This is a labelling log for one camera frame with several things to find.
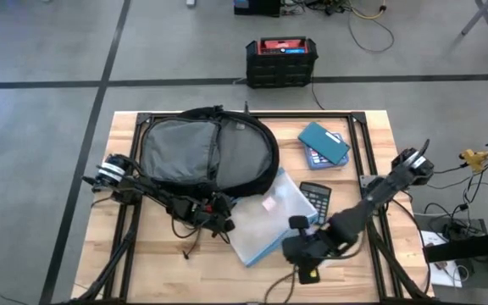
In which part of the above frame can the white paper sheet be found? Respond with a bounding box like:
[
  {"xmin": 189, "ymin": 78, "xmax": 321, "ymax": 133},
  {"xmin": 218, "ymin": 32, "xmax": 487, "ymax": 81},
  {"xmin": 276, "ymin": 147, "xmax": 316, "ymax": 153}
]
[{"xmin": 419, "ymin": 228, "xmax": 463, "ymax": 287}]

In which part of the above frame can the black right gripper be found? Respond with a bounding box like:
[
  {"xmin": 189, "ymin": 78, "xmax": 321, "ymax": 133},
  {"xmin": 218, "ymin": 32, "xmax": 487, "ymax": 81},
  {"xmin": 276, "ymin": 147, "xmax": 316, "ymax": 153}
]
[{"xmin": 282, "ymin": 214, "xmax": 343, "ymax": 286}]

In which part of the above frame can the black flat beam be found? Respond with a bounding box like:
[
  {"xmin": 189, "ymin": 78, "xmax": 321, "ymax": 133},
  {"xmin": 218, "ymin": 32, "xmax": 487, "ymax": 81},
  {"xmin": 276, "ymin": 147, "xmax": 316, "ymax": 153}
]
[{"xmin": 422, "ymin": 226, "xmax": 488, "ymax": 263}]

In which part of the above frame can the black aluminium rig frame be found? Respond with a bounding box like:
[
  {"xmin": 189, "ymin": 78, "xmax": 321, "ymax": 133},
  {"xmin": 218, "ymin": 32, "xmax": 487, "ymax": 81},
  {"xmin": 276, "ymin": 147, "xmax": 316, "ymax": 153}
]
[{"xmin": 64, "ymin": 110, "xmax": 435, "ymax": 305}]

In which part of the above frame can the black backpack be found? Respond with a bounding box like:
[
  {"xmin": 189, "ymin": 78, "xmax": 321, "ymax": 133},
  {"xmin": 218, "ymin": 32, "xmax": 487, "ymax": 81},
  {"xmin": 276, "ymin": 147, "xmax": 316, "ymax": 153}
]
[{"xmin": 139, "ymin": 104, "xmax": 281, "ymax": 200}]

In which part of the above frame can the red black power station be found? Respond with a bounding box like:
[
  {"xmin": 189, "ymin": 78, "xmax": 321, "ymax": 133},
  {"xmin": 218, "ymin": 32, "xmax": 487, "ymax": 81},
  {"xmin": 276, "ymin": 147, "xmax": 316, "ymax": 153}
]
[{"xmin": 245, "ymin": 36, "xmax": 319, "ymax": 89}]

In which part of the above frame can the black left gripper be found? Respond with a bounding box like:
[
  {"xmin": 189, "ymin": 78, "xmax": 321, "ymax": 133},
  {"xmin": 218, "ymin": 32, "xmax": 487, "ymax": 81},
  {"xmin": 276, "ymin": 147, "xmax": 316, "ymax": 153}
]
[{"xmin": 168, "ymin": 191, "xmax": 236, "ymax": 238}]

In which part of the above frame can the yellow cable connector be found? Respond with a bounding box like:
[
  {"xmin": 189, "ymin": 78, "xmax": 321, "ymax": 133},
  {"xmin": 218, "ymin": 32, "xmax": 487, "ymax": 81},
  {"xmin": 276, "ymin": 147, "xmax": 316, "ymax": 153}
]
[{"xmin": 458, "ymin": 147, "xmax": 488, "ymax": 173}]

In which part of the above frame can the black power adapter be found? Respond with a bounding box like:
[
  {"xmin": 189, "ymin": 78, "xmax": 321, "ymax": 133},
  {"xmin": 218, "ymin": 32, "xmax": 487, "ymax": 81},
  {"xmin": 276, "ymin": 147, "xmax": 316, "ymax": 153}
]
[{"xmin": 441, "ymin": 219, "xmax": 468, "ymax": 241}]

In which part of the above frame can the white mesh blue-trimmed pouch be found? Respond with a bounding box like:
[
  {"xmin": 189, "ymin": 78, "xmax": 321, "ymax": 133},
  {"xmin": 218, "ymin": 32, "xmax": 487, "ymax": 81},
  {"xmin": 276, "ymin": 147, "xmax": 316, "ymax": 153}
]
[{"xmin": 225, "ymin": 167, "xmax": 319, "ymax": 269}]

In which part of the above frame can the grey floor board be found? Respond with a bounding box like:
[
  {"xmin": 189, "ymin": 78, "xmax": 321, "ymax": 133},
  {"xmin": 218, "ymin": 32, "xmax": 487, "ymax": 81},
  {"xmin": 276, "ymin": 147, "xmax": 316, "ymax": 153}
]
[{"xmin": 413, "ymin": 211, "xmax": 488, "ymax": 290}]

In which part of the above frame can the teal notebook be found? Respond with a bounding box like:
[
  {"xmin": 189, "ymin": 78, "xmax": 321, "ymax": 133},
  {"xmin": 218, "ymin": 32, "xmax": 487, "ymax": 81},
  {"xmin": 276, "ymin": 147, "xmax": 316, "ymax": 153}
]
[{"xmin": 297, "ymin": 121, "xmax": 352, "ymax": 166}]

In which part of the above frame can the black looped floor cable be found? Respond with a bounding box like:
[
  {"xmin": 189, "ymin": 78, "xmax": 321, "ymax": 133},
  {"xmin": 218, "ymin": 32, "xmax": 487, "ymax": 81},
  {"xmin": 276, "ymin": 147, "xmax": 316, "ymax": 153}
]
[{"xmin": 346, "ymin": 16, "xmax": 396, "ymax": 53}]

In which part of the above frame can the yellow floor cable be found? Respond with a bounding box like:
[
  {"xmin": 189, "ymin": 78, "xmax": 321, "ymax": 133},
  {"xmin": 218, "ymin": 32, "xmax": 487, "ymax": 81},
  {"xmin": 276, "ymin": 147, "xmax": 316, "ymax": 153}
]
[{"xmin": 347, "ymin": 3, "xmax": 388, "ymax": 20}]

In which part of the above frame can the black computer box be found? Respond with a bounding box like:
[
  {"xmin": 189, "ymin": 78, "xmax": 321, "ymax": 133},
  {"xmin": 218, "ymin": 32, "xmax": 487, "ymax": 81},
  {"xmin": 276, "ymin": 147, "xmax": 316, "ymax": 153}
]
[{"xmin": 233, "ymin": 0, "xmax": 282, "ymax": 17}]

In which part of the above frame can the grey metal table leg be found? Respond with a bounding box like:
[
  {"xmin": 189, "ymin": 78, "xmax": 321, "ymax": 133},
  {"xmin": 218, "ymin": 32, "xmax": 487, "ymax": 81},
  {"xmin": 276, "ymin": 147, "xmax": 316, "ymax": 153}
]
[{"xmin": 458, "ymin": 0, "xmax": 488, "ymax": 35}]

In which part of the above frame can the black calculator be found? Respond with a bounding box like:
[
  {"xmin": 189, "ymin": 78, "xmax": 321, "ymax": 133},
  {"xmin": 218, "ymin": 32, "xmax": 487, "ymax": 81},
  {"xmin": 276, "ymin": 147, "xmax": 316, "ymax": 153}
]
[{"xmin": 298, "ymin": 181, "xmax": 333, "ymax": 225}]

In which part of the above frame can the black power cable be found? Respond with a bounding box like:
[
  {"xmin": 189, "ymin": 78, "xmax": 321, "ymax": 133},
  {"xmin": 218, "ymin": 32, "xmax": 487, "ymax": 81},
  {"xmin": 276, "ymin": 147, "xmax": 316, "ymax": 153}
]
[{"xmin": 309, "ymin": 71, "xmax": 325, "ymax": 111}]

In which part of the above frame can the black cable harness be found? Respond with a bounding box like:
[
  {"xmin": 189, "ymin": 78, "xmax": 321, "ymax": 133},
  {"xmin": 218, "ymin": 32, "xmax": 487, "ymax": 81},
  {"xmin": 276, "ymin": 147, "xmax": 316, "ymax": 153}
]
[
  {"xmin": 365, "ymin": 202, "xmax": 432, "ymax": 302},
  {"xmin": 69, "ymin": 202, "xmax": 143, "ymax": 304}
]

